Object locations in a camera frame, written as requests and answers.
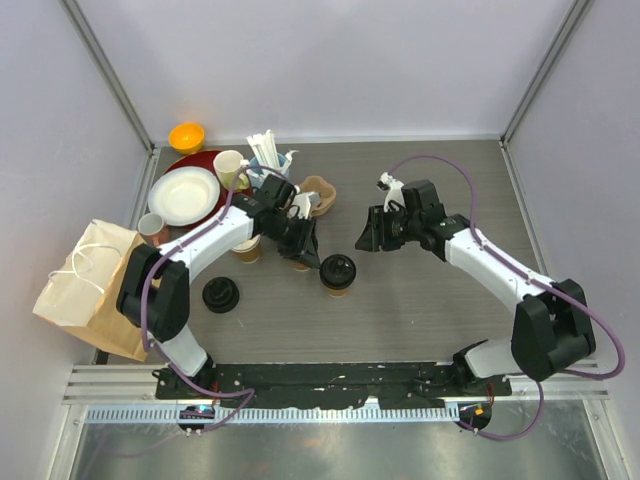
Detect aluminium rail frame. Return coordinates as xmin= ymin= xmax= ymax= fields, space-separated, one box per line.
xmin=62 ymin=364 xmax=610 ymax=405

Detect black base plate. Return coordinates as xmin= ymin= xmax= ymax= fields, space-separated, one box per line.
xmin=153 ymin=360 xmax=516 ymax=409

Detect white wrapped straws bundle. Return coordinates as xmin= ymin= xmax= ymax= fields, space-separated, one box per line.
xmin=246 ymin=130 xmax=297 ymax=186

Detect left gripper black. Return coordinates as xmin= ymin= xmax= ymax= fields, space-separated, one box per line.
xmin=263 ymin=212 xmax=320 ymax=268

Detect cardboard cup carrier back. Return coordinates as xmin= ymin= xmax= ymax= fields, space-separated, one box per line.
xmin=299 ymin=175 xmax=337 ymax=217

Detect white slotted cable duct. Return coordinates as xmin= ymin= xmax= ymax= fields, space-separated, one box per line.
xmin=85 ymin=399 xmax=459 ymax=425

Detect orange bowl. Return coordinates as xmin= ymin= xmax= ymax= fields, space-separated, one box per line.
xmin=168 ymin=122 xmax=205 ymax=155

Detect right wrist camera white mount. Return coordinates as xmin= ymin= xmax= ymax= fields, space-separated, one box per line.
xmin=377 ymin=172 xmax=405 ymax=212

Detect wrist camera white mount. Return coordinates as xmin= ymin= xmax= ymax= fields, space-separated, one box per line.
xmin=289 ymin=191 xmax=320 ymax=220
xmin=377 ymin=172 xmax=405 ymax=212

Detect red round tray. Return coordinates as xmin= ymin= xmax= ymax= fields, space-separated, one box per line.
xmin=159 ymin=150 xmax=228 ymax=230

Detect brown paper bag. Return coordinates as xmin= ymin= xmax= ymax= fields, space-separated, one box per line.
xmin=33 ymin=220 xmax=147 ymax=361

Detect black lid stack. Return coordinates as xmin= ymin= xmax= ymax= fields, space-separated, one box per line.
xmin=202 ymin=277 xmax=240 ymax=314

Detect pale yellow mug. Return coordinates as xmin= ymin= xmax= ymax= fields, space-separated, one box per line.
xmin=213 ymin=150 xmax=250 ymax=192

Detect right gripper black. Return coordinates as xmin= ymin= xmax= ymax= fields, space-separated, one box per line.
xmin=355 ymin=205 xmax=421 ymax=253

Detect small white pink cup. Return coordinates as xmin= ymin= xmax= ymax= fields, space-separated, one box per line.
xmin=137 ymin=213 xmax=171 ymax=248

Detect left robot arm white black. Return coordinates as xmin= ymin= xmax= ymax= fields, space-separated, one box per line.
xmin=116 ymin=175 xmax=320 ymax=399

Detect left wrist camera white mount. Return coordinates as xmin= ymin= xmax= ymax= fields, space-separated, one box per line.
xmin=289 ymin=191 xmax=320 ymax=220

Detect white plate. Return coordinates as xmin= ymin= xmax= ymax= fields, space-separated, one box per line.
xmin=147 ymin=167 xmax=220 ymax=227

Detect brown paper cups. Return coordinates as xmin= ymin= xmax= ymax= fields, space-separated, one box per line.
xmin=231 ymin=235 xmax=262 ymax=264

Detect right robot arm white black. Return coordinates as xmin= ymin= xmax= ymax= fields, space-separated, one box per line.
xmin=355 ymin=173 xmax=596 ymax=395

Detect lidded brown paper cup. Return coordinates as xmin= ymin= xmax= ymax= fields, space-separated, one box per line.
xmin=293 ymin=261 xmax=310 ymax=272

